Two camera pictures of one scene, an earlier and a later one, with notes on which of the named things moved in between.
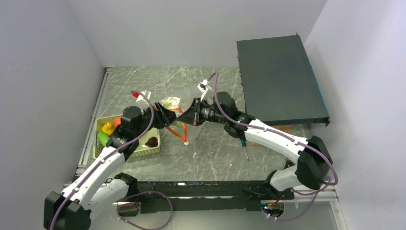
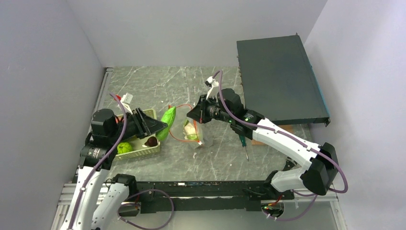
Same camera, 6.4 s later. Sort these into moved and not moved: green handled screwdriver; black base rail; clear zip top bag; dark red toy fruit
Moved: clear zip top bag
Not moved: green handled screwdriver; black base rail; dark red toy fruit
